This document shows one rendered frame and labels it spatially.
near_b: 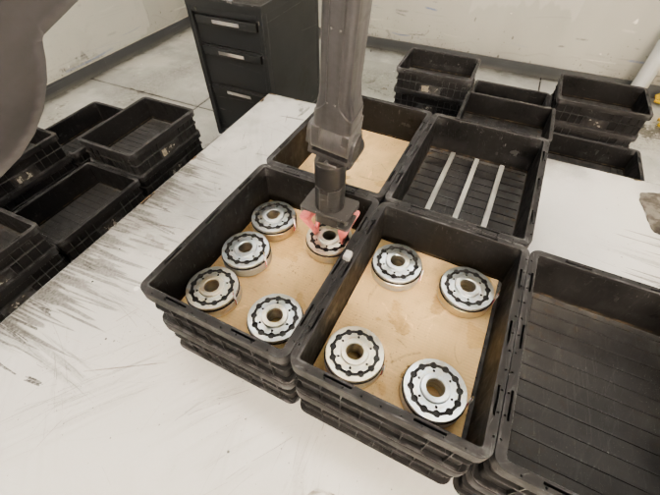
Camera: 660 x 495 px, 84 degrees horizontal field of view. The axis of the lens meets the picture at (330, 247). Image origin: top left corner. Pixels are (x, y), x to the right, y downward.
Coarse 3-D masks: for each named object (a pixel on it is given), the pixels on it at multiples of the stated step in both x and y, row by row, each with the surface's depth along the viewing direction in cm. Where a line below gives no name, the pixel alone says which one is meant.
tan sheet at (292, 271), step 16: (304, 224) 87; (288, 240) 83; (304, 240) 83; (272, 256) 80; (288, 256) 80; (304, 256) 80; (272, 272) 77; (288, 272) 77; (304, 272) 77; (320, 272) 77; (256, 288) 75; (272, 288) 75; (288, 288) 75; (304, 288) 75; (240, 304) 72; (304, 304) 72; (224, 320) 70; (240, 320) 70; (272, 320) 70
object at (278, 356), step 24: (264, 168) 85; (240, 192) 79; (216, 216) 75; (192, 240) 70; (168, 264) 66; (336, 264) 66; (144, 288) 63; (192, 312) 60; (312, 312) 60; (240, 336) 57; (288, 360) 56
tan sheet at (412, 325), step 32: (384, 288) 75; (416, 288) 75; (352, 320) 70; (384, 320) 70; (416, 320) 70; (448, 320) 70; (480, 320) 70; (320, 352) 66; (384, 352) 66; (416, 352) 66; (448, 352) 66; (480, 352) 66; (384, 384) 62
